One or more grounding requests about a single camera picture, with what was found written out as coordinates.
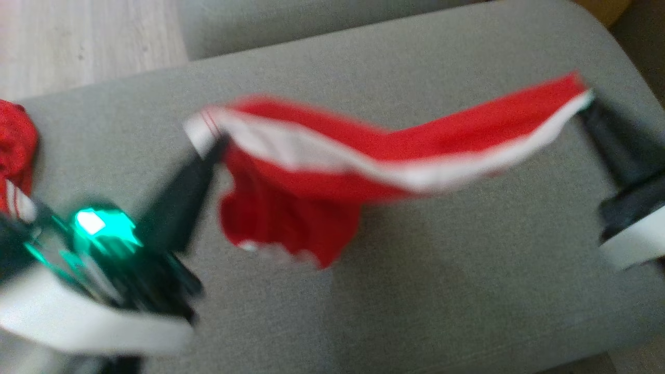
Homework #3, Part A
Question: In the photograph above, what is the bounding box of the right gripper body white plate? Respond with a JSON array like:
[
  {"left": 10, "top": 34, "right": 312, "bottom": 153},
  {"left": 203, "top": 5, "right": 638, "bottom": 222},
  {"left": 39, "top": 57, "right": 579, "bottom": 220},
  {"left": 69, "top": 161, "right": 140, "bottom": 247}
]
[{"left": 596, "top": 174, "right": 665, "bottom": 273}]

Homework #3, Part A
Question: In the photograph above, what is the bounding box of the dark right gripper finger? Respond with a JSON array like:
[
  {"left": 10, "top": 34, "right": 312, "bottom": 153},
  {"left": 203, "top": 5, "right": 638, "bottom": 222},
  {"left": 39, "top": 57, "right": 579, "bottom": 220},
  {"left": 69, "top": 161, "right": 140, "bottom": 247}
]
[{"left": 578, "top": 99, "right": 658, "bottom": 194}]

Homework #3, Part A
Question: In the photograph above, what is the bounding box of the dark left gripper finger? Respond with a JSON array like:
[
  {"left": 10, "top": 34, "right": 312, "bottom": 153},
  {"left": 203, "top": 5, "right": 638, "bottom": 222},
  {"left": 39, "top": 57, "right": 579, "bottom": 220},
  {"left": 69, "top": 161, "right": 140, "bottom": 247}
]
[{"left": 136, "top": 138, "right": 227, "bottom": 255}]

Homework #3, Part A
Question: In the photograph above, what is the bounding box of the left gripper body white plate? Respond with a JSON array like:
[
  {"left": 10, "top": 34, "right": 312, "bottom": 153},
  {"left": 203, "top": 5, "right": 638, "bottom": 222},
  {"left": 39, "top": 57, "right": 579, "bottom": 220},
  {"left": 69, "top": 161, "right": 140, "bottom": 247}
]
[{"left": 0, "top": 203, "right": 204, "bottom": 356}]

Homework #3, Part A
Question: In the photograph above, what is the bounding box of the red shorts white side stripe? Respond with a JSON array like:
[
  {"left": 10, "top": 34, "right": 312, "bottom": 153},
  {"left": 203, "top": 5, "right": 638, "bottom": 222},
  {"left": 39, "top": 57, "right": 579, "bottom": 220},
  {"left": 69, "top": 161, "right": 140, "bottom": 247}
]
[{"left": 183, "top": 72, "right": 594, "bottom": 270}]

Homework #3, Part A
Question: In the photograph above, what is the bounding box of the red jersey white striped collar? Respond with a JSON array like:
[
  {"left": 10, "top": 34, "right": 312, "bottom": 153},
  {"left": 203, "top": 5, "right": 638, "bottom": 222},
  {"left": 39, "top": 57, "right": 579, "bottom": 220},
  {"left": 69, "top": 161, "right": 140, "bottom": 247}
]
[{"left": 0, "top": 99, "right": 40, "bottom": 221}]

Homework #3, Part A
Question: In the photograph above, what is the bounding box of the mustard yellow panel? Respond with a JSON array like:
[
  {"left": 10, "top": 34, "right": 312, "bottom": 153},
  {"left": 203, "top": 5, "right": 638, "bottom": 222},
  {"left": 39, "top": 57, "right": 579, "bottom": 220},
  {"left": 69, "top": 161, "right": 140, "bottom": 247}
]
[{"left": 571, "top": 0, "right": 632, "bottom": 28}]

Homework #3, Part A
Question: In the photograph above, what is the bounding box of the grey sofa seat cushion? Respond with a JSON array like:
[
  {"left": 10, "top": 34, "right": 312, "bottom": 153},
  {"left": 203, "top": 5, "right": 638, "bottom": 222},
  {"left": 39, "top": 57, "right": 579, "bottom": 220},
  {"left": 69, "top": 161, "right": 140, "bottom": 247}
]
[{"left": 0, "top": 0, "right": 665, "bottom": 374}]

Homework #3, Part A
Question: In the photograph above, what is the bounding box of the grey sofa side cushion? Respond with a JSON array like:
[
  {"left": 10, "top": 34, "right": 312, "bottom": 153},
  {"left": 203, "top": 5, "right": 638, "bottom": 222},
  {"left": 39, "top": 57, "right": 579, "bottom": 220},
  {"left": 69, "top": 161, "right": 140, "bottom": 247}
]
[{"left": 177, "top": 0, "right": 489, "bottom": 60}]

